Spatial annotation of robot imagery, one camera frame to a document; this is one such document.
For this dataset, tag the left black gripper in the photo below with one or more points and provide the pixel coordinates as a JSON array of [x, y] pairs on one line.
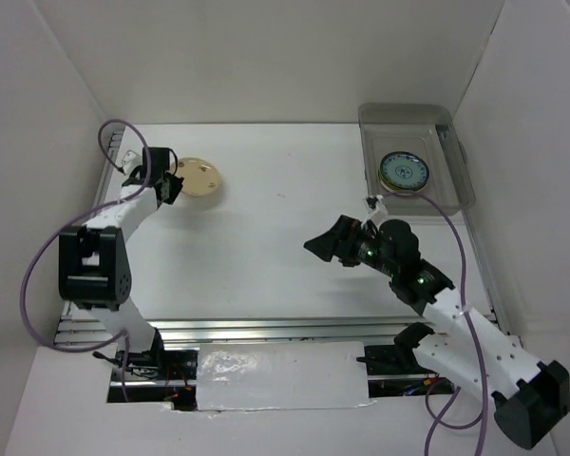
[[176, 188]]

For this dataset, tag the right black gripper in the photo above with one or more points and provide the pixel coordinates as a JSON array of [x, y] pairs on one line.
[[340, 240]]

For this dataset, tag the cream plate with flowers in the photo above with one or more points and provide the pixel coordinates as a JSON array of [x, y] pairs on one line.
[[200, 178]]

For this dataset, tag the blue patterned plate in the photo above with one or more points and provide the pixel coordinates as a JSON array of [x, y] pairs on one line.
[[404, 168]]

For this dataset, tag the lime green plate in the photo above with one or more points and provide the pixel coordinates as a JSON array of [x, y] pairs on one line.
[[406, 189]]

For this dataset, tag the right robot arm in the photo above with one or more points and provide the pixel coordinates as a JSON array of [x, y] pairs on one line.
[[526, 395]]

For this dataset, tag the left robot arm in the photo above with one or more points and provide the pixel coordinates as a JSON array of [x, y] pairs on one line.
[[94, 271]]

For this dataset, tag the clear plastic bin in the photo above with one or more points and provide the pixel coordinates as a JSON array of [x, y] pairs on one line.
[[427, 131]]

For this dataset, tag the white foil covered panel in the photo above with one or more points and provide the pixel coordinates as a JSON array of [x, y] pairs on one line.
[[306, 375]]

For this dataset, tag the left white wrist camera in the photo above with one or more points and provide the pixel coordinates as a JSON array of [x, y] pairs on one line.
[[130, 161]]

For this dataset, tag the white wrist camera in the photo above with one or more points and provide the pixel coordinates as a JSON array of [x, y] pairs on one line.
[[377, 211], [130, 161]]

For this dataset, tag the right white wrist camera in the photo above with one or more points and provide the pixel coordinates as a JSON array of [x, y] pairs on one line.
[[377, 211]]

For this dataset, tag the aluminium table frame rail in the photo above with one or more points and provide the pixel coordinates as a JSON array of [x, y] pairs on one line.
[[232, 266]]

